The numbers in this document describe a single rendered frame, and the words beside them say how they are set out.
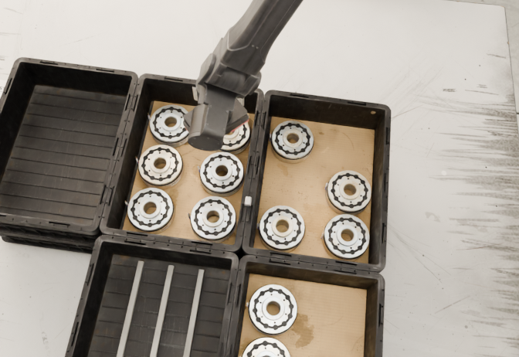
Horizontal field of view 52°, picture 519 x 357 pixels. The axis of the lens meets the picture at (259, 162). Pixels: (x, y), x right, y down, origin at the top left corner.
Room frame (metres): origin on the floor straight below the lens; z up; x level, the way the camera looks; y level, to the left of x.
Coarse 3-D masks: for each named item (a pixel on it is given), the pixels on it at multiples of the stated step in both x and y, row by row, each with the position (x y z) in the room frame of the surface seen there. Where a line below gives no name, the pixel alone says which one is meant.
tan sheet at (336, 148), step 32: (320, 128) 0.63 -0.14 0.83; (352, 128) 0.64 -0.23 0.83; (320, 160) 0.55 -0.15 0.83; (352, 160) 0.55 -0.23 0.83; (288, 192) 0.46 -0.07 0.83; (320, 192) 0.46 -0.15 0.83; (352, 192) 0.47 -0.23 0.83; (256, 224) 0.37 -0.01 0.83; (320, 224) 0.39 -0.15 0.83; (320, 256) 0.31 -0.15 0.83
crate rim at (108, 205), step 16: (144, 80) 0.67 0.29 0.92; (160, 80) 0.68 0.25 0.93; (176, 80) 0.68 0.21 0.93; (192, 80) 0.68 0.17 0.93; (256, 112) 0.61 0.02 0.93; (128, 128) 0.54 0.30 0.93; (256, 128) 0.57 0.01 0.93; (256, 144) 0.53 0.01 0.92; (112, 192) 0.39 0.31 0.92; (240, 208) 0.37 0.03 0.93; (240, 224) 0.34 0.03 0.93; (160, 240) 0.29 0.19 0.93; (176, 240) 0.29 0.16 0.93; (192, 240) 0.30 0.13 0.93; (240, 240) 0.30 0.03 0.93
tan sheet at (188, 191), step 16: (144, 144) 0.55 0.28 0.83; (192, 160) 0.52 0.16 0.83; (240, 160) 0.53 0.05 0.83; (192, 176) 0.48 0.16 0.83; (176, 192) 0.43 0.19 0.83; (192, 192) 0.44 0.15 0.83; (208, 192) 0.44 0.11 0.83; (240, 192) 0.45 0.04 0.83; (176, 208) 0.40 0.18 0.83; (192, 208) 0.40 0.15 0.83; (128, 224) 0.35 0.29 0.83; (176, 224) 0.36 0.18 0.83
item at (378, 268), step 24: (264, 96) 0.66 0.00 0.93; (288, 96) 0.66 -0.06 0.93; (312, 96) 0.67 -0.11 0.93; (264, 120) 0.60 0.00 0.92; (384, 144) 0.55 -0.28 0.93; (384, 168) 0.49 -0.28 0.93; (384, 192) 0.44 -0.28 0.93; (384, 216) 0.38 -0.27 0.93; (384, 240) 0.33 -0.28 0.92; (336, 264) 0.27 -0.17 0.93; (360, 264) 0.27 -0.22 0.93; (384, 264) 0.28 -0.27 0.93
